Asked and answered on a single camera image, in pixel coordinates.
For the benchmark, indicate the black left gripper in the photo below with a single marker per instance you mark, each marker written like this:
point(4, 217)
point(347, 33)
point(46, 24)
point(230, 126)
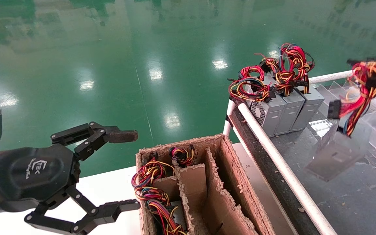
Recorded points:
point(34, 173)

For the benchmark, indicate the brown cardboard divider box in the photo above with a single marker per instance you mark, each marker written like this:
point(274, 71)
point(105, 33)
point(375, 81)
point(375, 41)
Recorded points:
point(227, 195)

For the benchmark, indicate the short white pipe leg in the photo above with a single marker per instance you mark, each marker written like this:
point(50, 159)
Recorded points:
point(228, 117)

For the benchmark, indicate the long white pipe rail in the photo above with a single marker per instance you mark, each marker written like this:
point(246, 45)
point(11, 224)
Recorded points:
point(282, 166)

